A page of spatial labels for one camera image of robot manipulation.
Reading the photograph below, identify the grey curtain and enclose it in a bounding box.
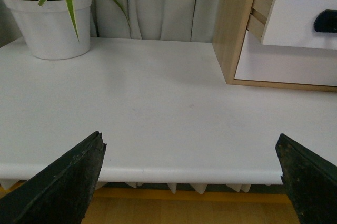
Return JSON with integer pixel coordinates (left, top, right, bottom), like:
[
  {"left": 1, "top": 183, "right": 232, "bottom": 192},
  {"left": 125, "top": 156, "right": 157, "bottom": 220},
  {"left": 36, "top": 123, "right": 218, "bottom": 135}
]
[{"left": 92, "top": 0, "right": 219, "bottom": 42}]

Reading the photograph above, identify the white plant pot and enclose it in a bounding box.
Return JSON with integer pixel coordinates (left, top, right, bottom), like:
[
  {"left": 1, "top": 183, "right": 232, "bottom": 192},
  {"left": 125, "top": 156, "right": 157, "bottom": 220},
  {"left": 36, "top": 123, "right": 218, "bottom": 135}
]
[{"left": 3, "top": 0, "right": 92, "bottom": 60}]

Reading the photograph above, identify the wooden drawer cabinet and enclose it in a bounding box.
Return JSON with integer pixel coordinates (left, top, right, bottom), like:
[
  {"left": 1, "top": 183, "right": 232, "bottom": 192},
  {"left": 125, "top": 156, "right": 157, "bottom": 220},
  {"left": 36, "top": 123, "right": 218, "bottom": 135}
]
[{"left": 213, "top": 0, "right": 336, "bottom": 92}]

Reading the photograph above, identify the white table skirt cloth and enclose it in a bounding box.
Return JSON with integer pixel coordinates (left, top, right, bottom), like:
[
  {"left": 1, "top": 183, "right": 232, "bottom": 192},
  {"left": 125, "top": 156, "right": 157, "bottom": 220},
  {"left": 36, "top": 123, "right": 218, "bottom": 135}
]
[{"left": 0, "top": 179, "right": 253, "bottom": 196}]

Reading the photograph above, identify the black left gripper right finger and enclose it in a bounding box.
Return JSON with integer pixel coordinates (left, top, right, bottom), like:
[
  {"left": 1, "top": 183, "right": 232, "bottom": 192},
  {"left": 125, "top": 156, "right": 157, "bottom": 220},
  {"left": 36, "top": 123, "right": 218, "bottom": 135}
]
[{"left": 275, "top": 134, "right": 336, "bottom": 223}]

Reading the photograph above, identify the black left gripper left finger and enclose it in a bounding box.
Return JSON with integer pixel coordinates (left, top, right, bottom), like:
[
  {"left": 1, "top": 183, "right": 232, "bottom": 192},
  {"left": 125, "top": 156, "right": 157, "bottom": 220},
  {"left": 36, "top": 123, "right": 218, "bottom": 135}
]
[{"left": 1, "top": 132, "right": 106, "bottom": 223}]

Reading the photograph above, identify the white drawer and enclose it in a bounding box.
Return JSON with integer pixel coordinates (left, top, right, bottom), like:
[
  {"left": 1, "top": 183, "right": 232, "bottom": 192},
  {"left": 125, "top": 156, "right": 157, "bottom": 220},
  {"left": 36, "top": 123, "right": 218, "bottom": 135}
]
[
  {"left": 235, "top": 31, "right": 336, "bottom": 86},
  {"left": 246, "top": 0, "right": 336, "bottom": 50}
]

